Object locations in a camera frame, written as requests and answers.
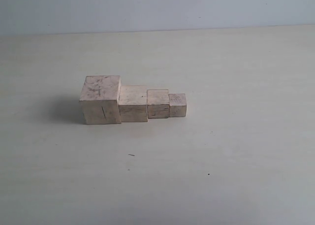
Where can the third largest wooden cube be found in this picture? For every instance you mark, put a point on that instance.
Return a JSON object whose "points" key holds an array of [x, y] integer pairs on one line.
{"points": [[158, 104]]}

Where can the second largest wooden cube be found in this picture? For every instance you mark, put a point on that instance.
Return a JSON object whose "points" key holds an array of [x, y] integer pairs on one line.
{"points": [[133, 104]]}

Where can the smallest wooden cube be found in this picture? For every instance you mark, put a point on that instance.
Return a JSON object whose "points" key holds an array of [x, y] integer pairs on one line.
{"points": [[177, 105]]}

